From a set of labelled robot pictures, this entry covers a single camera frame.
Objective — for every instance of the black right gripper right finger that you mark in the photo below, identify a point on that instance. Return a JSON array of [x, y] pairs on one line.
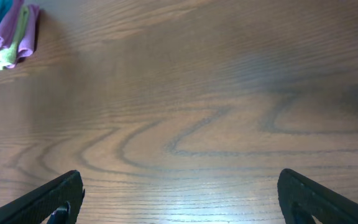
[[303, 200]]

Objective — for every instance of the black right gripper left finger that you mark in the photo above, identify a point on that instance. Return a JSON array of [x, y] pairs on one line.
[[58, 201]]

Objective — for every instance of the folded green cloth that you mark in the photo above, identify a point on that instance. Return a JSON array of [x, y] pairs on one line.
[[8, 56]]

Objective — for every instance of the folded purple cloth bottom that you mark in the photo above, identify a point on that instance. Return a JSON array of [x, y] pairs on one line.
[[27, 45]]

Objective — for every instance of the folded purple cloth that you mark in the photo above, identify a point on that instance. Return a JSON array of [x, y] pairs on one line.
[[8, 22], [27, 45]]

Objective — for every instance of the folded purple cloth top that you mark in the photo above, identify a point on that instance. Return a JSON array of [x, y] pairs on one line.
[[8, 22]]

